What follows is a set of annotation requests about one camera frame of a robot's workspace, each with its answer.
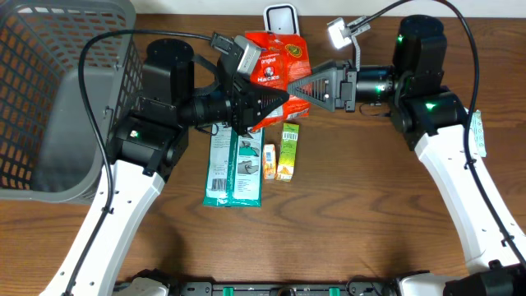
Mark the green juice carton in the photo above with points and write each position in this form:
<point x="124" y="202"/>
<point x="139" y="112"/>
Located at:
<point x="287" y="152"/>

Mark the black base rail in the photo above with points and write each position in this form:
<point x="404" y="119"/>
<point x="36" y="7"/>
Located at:
<point x="156" y="282"/>

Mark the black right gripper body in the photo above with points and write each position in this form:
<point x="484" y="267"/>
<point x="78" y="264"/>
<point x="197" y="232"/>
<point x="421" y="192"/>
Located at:
<point x="348" y="87"/>

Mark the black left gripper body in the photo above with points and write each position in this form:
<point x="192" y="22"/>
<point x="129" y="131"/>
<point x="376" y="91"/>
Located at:
<point x="242" y="107"/>

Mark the green white snack bag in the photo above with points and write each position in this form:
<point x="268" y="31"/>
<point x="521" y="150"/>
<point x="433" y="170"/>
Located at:
<point x="234" y="169"/>

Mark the grey plastic laundry basket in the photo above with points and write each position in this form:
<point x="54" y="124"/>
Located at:
<point x="62" y="62"/>

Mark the white barcode scanner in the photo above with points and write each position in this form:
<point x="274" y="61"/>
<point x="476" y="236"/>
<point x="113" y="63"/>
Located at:
<point x="281" y="19"/>

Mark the red snack bag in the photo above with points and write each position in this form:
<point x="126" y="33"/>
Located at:
<point x="283" y="60"/>

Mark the orange juice carton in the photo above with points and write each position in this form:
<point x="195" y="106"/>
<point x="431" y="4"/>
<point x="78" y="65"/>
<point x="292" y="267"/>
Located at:
<point x="269" y="161"/>

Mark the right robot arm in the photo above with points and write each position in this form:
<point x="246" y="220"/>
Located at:
<point x="437" y="128"/>

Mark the light green tissue pack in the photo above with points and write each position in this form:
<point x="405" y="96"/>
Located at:
<point x="476" y="127"/>

